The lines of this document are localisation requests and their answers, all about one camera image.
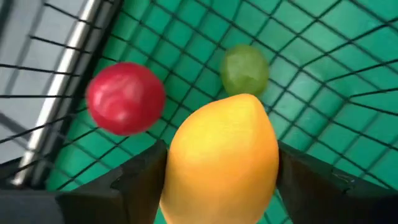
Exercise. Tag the metal table frame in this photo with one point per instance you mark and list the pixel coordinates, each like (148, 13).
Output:
(62, 71)

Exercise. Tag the yellow orange lemon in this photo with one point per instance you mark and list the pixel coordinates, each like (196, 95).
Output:
(220, 161)

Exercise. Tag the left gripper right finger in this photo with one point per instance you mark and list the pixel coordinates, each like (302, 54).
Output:
(311, 193)

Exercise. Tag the bright red apple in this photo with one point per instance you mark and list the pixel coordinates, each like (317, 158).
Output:
(124, 99)

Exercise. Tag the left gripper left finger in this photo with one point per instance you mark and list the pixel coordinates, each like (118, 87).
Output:
(130, 193)

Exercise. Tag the green lime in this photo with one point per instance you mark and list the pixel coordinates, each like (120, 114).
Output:
(244, 70)

